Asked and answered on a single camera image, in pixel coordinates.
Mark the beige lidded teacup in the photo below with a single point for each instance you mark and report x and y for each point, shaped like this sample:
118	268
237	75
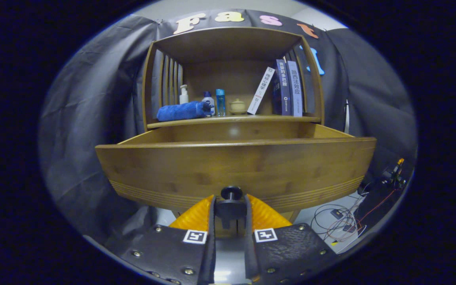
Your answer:
237	107

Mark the wooden countertop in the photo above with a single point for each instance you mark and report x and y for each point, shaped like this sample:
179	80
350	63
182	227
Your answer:
251	118

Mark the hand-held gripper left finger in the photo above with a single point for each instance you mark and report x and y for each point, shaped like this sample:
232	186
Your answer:
211	253

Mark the wooden cabinet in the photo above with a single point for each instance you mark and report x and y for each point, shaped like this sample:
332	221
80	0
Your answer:
228	43

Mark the white pump bottle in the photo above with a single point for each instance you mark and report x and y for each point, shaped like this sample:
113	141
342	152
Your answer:
183	97

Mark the white book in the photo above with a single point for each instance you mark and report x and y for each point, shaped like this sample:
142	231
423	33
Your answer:
261	90

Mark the black backdrop cloth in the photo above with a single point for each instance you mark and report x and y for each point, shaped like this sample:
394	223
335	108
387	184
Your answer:
85	118

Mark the rolled blue towel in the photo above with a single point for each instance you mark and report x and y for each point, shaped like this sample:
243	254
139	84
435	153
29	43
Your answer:
180	111

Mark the dark blue book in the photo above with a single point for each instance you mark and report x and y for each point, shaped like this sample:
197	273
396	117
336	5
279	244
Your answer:
282	89

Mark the light purple book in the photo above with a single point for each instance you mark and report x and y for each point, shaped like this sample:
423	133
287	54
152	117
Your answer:
294	89

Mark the white bottle with blue cap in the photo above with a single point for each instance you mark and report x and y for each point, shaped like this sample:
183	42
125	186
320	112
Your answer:
209	99

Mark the wooden drawer with black knob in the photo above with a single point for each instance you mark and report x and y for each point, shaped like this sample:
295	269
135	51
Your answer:
232	166

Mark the clear blue bottle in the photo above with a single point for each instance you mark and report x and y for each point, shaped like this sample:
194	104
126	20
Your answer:
220	103

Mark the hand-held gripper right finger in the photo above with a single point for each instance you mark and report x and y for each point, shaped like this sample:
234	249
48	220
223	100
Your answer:
249	253

